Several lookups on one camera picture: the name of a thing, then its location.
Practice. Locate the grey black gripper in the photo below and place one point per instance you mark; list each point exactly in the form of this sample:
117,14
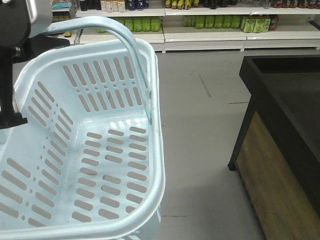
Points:
23,37

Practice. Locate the light blue plastic basket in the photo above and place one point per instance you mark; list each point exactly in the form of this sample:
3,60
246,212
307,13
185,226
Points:
89,162

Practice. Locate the white supermarket shelf unit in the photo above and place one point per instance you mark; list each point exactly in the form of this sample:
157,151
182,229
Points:
236,27

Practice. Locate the black wooden fruit stand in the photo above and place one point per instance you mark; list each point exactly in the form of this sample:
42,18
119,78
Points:
277,150

